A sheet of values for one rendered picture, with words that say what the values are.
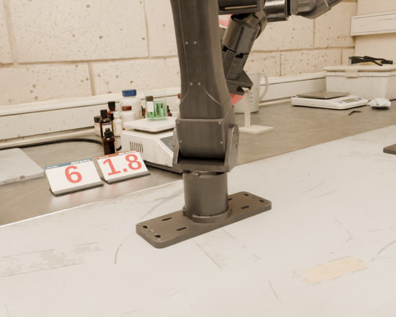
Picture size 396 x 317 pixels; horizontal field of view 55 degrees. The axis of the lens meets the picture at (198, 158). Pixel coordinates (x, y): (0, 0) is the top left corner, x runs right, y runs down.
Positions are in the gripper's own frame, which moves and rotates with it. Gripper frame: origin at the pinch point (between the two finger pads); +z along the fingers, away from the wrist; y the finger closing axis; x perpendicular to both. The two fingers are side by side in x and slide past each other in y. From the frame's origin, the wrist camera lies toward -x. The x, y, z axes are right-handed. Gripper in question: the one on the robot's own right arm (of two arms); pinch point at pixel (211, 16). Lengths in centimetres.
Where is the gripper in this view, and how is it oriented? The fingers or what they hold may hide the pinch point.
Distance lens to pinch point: 105.5
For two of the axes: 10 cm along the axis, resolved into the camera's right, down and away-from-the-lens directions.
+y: -4.1, 2.6, -8.8
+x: 0.7, 9.6, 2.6
